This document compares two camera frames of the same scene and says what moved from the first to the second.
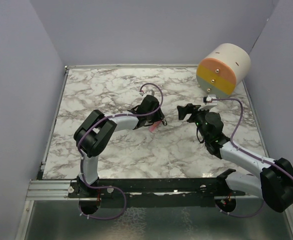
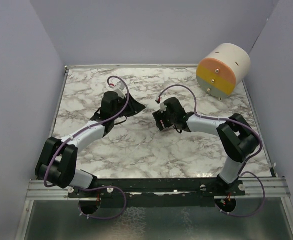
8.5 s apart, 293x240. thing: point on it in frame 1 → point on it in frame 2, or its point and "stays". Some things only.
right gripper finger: x=183 y=111 → x=159 y=120
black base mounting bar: x=152 y=193 stays
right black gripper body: x=198 y=117 → x=169 y=120
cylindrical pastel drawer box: x=225 y=66 stays
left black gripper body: x=155 y=117 → x=122 y=103
